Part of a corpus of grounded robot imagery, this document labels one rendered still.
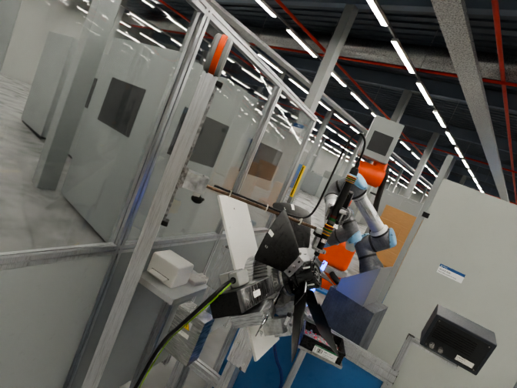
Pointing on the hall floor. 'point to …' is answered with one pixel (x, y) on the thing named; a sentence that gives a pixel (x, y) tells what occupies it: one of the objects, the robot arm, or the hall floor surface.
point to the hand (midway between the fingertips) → (335, 208)
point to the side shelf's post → (152, 340)
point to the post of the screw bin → (295, 369)
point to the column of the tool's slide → (151, 228)
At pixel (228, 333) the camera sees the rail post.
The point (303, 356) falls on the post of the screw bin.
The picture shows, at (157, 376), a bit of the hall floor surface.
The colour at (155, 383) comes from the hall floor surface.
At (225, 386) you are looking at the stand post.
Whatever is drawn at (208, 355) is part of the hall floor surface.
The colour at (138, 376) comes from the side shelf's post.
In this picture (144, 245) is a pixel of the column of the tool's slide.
